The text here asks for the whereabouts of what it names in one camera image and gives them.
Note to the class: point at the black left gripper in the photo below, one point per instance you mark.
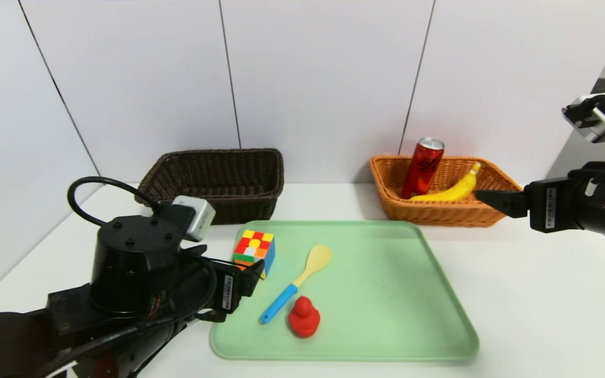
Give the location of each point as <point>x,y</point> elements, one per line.
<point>228,292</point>

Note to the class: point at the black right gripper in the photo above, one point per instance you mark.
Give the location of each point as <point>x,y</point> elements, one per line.
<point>548,206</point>

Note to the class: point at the colourful puzzle cube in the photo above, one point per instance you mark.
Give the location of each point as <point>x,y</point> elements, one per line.
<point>255,247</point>

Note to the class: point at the yellow banana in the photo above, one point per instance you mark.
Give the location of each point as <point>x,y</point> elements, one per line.
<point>455,190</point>

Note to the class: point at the red rubber duck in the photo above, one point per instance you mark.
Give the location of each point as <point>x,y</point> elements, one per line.
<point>304,319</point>

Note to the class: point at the red soda can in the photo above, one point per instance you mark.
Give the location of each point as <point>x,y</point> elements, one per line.
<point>422,168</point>

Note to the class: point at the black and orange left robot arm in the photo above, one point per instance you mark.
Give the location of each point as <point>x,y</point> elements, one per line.
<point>129,262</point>

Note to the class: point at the orange wicker basket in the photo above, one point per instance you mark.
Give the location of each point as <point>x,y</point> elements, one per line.
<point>439,212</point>

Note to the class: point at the dark brown wicker basket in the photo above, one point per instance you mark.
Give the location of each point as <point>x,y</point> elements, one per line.
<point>229,184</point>

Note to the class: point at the light green plastic tray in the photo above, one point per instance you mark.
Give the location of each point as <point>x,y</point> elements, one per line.
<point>386,304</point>

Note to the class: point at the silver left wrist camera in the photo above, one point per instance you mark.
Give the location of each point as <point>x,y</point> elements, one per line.
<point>200,218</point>

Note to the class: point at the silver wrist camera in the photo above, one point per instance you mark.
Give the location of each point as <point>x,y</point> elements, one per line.
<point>588,121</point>
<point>200,218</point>

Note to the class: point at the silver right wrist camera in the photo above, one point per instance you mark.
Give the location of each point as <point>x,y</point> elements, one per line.
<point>588,121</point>

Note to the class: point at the dark grey wall plate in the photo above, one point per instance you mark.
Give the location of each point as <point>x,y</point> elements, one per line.
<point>602,86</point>

